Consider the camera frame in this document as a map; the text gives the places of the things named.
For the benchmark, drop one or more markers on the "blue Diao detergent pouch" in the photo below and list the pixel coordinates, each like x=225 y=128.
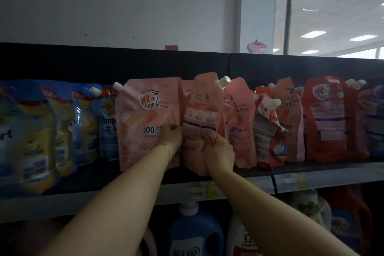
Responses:
x=376 y=126

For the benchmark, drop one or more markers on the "grey vertical pole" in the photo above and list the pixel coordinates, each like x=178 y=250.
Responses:
x=289 y=9

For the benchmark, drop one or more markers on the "pink sticky note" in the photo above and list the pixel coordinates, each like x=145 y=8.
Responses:
x=171 y=47

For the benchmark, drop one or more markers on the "person's left hand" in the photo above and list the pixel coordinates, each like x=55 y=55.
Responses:
x=172 y=140

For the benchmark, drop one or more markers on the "pink bagged item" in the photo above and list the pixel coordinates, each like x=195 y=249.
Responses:
x=257 y=47

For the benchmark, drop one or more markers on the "pink detergent jug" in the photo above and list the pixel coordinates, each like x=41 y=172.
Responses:
x=150 y=242

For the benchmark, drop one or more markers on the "person's left forearm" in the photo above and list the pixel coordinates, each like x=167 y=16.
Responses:
x=114 y=210

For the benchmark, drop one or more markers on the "dark metal shelf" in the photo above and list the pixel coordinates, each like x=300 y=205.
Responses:
x=150 y=60

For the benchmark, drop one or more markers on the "person's right hand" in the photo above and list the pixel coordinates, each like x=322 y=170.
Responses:
x=220 y=156

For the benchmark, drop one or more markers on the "white detergent jug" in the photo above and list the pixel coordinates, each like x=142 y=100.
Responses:
x=312 y=207
x=240 y=240

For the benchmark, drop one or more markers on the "yellow price label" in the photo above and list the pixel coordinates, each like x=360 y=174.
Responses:
x=207 y=192
x=295 y=183

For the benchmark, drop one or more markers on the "blue detergent jug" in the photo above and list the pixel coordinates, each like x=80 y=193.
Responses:
x=195 y=231

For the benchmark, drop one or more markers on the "person's right forearm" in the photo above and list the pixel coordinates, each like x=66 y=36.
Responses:
x=285 y=219

